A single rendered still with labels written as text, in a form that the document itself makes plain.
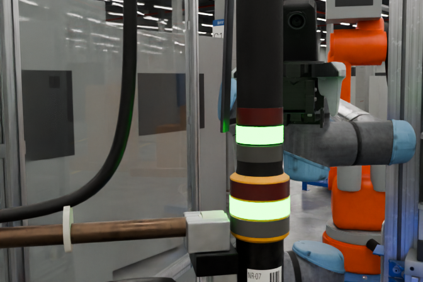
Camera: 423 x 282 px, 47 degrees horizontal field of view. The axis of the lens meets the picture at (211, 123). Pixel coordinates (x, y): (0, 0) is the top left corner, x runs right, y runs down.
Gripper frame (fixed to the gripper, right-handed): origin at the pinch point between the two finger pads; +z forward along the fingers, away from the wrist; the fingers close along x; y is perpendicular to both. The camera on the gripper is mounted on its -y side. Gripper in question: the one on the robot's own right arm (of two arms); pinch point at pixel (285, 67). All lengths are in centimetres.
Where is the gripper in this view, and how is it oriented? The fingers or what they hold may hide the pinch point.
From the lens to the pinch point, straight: 51.8
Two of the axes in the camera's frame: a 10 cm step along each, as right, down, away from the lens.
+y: 0.1, 10.0, 0.9
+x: -9.7, -0.1, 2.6
